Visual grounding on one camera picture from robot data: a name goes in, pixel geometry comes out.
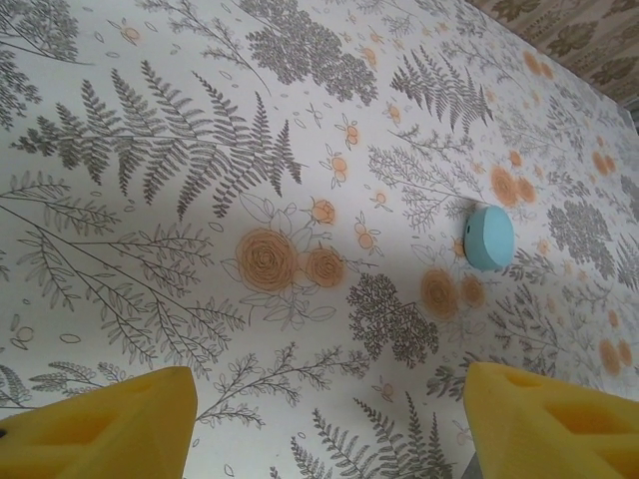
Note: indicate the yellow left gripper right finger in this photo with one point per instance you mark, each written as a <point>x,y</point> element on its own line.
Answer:
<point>549,434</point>

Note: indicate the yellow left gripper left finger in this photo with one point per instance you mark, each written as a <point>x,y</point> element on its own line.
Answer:
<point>100,429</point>

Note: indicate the teal earbud charging case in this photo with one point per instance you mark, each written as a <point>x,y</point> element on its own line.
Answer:
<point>491,238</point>

